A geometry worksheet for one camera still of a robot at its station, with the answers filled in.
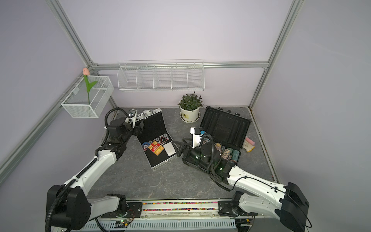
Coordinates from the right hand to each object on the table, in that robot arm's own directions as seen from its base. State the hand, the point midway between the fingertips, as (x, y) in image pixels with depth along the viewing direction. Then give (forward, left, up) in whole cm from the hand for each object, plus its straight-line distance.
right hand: (177, 140), depth 68 cm
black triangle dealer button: (+16, +13, -26) cm, 33 cm away
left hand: (+17, +26, -5) cm, 31 cm away
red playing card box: (+10, +16, -25) cm, 32 cm away
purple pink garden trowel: (+14, -48, -25) cm, 56 cm away
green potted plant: (+37, -7, -10) cm, 39 cm away
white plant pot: (+34, -6, -22) cm, 41 cm away
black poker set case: (+23, -33, -22) cm, 45 cm away
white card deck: (+10, +8, -27) cm, 30 cm away
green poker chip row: (+3, -34, -22) cm, 40 cm away
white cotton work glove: (+12, -45, -27) cm, 54 cm away
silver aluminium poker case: (+18, +18, -26) cm, 36 cm away
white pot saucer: (+34, -7, -29) cm, 45 cm away
